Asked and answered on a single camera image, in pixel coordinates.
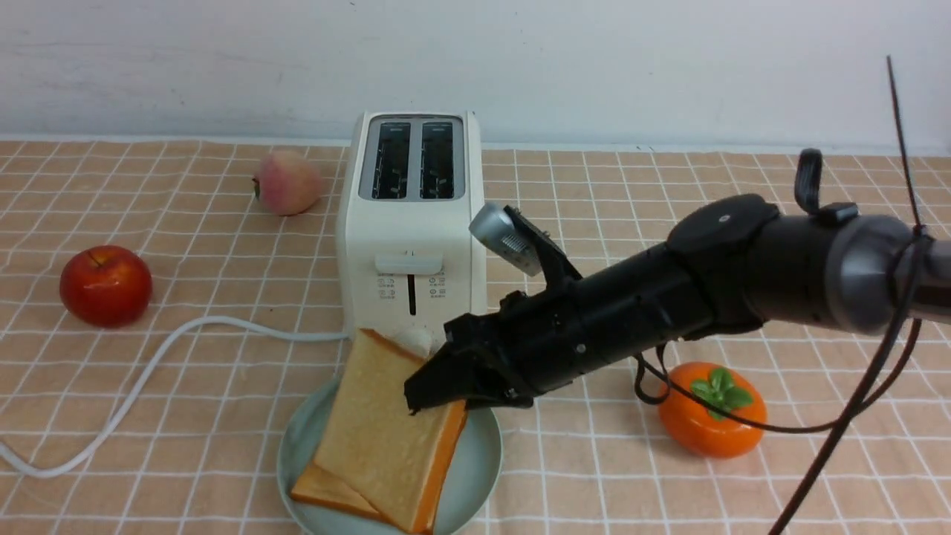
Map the red apple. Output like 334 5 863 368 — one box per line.
59 244 153 328

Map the orange persimmon with green leaf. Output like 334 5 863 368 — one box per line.
657 362 768 459

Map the pink peach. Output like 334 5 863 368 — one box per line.
252 150 328 216

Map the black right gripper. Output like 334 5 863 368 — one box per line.
403 246 713 415

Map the white toaster power cord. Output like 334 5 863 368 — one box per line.
0 315 350 479

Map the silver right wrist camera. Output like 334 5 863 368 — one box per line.
469 203 583 287

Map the light green round plate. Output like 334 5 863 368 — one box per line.
276 378 504 534

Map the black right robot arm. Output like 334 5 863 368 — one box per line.
404 194 912 412

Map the checkered beige tablecloth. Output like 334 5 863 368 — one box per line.
1 141 949 534

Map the toast slice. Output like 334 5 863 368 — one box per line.
314 329 468 534
290 463 387 524

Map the white two-slot toaster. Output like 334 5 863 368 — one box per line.
335 111 488 357

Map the black right camera cable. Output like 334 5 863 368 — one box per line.
633 56 933 535

